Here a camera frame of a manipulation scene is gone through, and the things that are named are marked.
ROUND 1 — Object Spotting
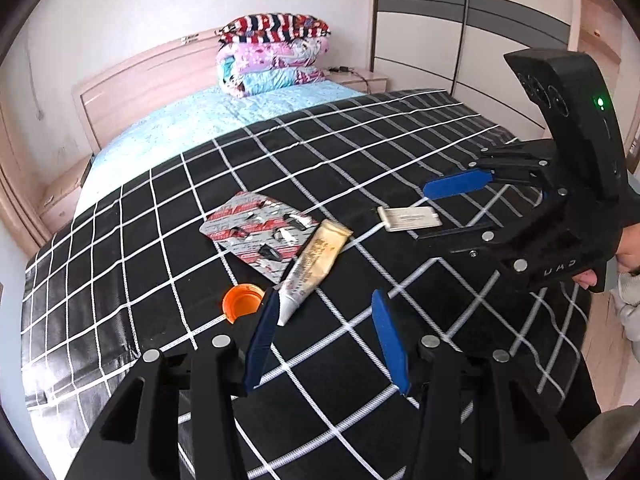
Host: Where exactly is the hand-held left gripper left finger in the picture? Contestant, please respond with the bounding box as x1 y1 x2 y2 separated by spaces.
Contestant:
64 287 282 480

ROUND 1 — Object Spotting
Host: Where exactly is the red striped folded quilt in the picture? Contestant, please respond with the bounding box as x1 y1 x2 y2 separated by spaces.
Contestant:
215 12 332 46

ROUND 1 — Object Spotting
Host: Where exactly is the black charger cable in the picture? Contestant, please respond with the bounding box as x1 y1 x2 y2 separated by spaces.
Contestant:
327 64 369 84

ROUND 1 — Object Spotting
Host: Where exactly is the beige squeezed tube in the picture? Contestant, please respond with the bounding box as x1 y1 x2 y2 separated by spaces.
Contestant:
276 219 353 326

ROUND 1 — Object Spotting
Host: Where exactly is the wooden door frame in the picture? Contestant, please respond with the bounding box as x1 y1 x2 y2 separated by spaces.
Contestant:
0 105 51 246

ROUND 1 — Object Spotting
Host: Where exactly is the orange bottle cap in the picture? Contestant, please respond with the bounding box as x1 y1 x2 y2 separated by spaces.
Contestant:
222 283 264 324

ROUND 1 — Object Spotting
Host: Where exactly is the black checkered cloth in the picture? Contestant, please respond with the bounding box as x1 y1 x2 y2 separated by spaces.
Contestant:
20 89 601 480

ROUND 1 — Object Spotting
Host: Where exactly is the beige rectangular card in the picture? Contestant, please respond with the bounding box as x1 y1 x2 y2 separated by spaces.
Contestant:
377 205 443 233

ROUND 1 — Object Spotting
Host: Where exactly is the wooden nightstand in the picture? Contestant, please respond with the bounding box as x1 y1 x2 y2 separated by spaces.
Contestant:
325 69 390 94
39 155 93 233

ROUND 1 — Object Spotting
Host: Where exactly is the white sliding door wardrobe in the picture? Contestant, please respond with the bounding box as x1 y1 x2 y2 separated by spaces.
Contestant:
371 0 583 136

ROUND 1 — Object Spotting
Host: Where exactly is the wooden corner shelf unit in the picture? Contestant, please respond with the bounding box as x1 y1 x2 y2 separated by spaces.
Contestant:
575 0 626 96

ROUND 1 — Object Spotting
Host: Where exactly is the red and silver foil packet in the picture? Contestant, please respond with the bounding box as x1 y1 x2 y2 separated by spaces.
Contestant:
199 191 321 283

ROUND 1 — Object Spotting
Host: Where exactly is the person's grey clothing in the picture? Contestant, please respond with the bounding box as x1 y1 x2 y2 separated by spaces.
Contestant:
571 401 633 480

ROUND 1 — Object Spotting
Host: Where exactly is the wooden bed headboard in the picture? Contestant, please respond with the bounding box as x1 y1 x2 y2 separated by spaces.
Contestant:
71 30 226 153

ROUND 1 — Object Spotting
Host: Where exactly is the blue folded quilt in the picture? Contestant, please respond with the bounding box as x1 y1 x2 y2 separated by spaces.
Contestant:
220 62 326 98

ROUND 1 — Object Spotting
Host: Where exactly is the pink folded quilt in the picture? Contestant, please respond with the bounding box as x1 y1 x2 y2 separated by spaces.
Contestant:
216 37 331 77

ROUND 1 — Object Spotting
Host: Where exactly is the light blue bedsheet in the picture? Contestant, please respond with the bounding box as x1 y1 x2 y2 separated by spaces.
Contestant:
74 81 366 216

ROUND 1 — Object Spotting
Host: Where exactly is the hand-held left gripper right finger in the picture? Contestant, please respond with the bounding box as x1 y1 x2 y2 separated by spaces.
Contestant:
371 289 588 480

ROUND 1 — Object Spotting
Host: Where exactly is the person's right hand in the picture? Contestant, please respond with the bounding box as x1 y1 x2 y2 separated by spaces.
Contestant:
574 221 640 292

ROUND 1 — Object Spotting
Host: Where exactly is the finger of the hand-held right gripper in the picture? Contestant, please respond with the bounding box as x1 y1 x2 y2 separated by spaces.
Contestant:
422 140 561 200
412 192 568 271

